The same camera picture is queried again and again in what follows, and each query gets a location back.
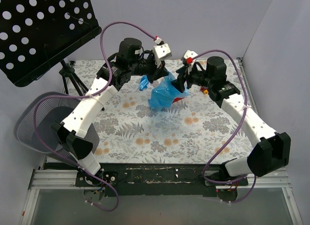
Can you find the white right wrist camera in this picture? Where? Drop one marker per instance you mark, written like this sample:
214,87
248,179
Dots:
188,60

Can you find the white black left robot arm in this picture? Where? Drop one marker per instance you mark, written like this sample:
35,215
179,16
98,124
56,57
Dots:
127,62

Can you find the black perforated music stand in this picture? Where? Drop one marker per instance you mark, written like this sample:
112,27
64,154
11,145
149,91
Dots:
35,35

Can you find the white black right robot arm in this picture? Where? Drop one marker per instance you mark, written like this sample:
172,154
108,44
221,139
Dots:
271,149

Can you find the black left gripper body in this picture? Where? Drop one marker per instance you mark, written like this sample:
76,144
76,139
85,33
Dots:
159,72

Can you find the grey mesh trash bin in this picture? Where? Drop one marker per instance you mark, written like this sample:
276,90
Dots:
33,128

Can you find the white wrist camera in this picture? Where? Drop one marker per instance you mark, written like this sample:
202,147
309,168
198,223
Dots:
161,51
188,60

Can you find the floral table mat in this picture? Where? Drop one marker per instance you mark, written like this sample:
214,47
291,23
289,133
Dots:
192,130

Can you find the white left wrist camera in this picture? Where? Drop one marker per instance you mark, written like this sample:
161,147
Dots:
161,51

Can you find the aluminium frame rail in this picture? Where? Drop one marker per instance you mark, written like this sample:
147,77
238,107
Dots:
51,180

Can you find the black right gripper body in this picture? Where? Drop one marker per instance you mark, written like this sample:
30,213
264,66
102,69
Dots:
181,78

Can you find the red white toy brick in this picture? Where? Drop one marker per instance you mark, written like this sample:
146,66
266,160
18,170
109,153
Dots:
177,99

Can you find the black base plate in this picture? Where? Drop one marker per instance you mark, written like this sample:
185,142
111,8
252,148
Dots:
147,179

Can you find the small blue bag piece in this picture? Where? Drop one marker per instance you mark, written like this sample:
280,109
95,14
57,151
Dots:
143,83

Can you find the blue plastic trash bag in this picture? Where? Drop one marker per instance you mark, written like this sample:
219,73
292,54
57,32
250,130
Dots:
164,94

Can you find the colourful toy brick car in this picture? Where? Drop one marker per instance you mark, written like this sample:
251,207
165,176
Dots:
204,90

